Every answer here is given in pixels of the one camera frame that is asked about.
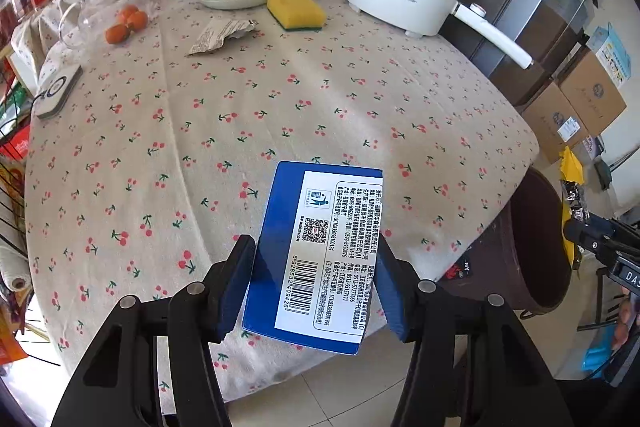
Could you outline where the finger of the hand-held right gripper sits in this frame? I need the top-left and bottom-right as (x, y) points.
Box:
(562, 213), (640, 254)

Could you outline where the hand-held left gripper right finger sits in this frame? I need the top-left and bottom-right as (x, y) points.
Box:
(375, 239), (576, 427)

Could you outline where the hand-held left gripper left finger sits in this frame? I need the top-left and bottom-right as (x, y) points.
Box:
(52, 234), (257, 427)

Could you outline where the brown trash bin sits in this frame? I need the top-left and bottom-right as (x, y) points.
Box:
(504, 166), (577, 319)

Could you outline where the yellow foil wrapper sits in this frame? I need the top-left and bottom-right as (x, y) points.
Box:
(557, 146), (592, 269)

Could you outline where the person's right hand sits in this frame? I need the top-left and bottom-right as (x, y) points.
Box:
(614, 291), (640, 351)

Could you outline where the blue plastic bag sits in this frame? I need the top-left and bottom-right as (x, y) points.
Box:
(582, 324), (624, 372)

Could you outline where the cardboard box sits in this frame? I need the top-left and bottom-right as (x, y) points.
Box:
(557, 48), (628, 138)
(520, 82), (592, 164)

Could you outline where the blue and white box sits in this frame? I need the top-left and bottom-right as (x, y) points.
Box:
(586, 23), (634, 88)

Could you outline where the cherry print tablecloth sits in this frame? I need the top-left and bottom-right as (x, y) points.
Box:
(24, 0), (541, 403)

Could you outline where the paper towel roll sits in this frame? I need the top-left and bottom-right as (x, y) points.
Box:
(0, 246), (32, 294)

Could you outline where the printed paper wrapper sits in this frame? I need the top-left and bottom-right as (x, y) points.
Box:
(186, 18), (259, 57)

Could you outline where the white flat device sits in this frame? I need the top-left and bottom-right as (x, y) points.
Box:
(34, 64), (84, 119)

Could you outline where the yellow sponge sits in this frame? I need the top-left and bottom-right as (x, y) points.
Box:
(266, 0), (327, 32)

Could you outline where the glass teapot with wooden lid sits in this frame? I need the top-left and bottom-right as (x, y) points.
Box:
(58, 0), (157, 51)

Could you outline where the black wire rack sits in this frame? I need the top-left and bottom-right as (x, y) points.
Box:
(0, 156), (67, 369)

